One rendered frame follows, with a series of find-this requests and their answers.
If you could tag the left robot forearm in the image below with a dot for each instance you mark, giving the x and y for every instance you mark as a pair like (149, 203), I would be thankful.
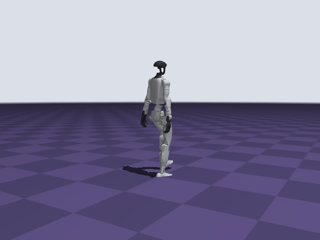
(146, 106)

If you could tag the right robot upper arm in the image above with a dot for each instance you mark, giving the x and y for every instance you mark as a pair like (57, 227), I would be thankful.
(166, 86)

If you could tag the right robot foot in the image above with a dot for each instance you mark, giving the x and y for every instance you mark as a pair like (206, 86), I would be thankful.
(163, 175)

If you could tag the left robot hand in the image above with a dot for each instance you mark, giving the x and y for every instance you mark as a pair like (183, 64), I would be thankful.
(143, 119)

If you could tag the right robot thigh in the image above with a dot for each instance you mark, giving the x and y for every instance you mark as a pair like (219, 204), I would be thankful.
(167, 136)

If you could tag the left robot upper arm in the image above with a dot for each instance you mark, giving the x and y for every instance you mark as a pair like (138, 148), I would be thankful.
(148, 90)

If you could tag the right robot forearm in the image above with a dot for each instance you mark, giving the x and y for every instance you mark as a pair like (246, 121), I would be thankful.
(168, 108)

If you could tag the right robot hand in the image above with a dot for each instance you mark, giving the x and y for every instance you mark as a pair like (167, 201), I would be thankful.
(168, 125)

